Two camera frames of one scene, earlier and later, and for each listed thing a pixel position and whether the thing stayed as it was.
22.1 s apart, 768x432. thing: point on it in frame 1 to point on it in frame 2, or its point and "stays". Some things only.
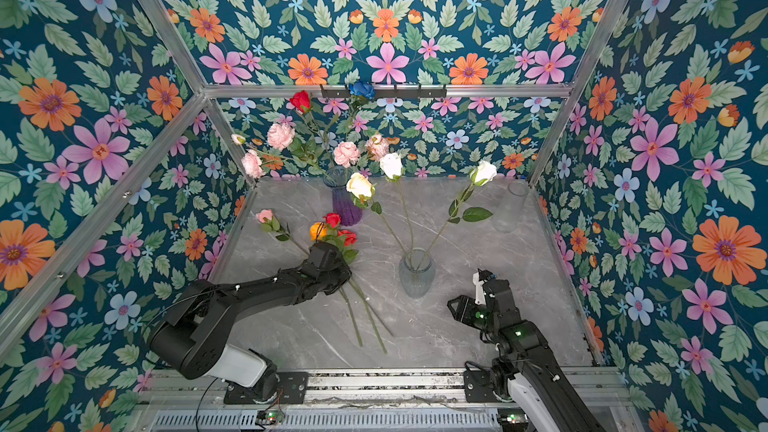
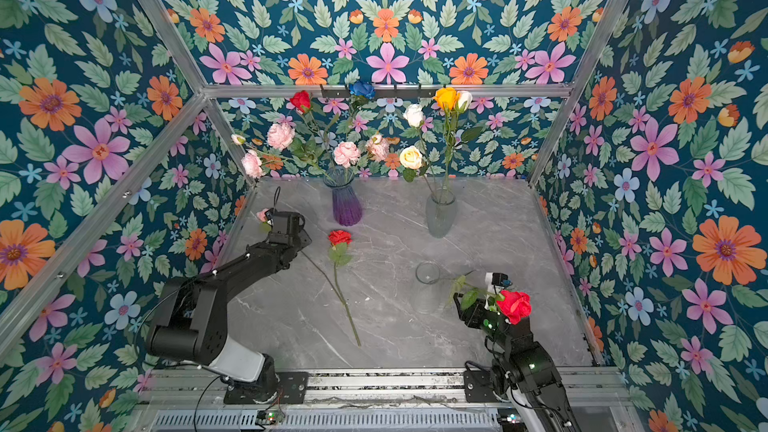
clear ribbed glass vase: [417, 270] to [441, 212]
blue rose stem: [361, 93] stays
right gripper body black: [477, 316] stays
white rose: [483, 173] to [463, 102]
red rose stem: [300, 101] stays
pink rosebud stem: [270, 223] stays
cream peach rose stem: [362, 190] to [411, 160]
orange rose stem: [317, 231] to [447, 100]
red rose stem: [332, 220] to [340, 255]
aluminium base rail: [358, 400] stays
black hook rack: [388, 93] stays
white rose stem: [392, 166] to [414, 116]
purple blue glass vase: [346, 210] stays
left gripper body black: [338, 275] to [300, 239]
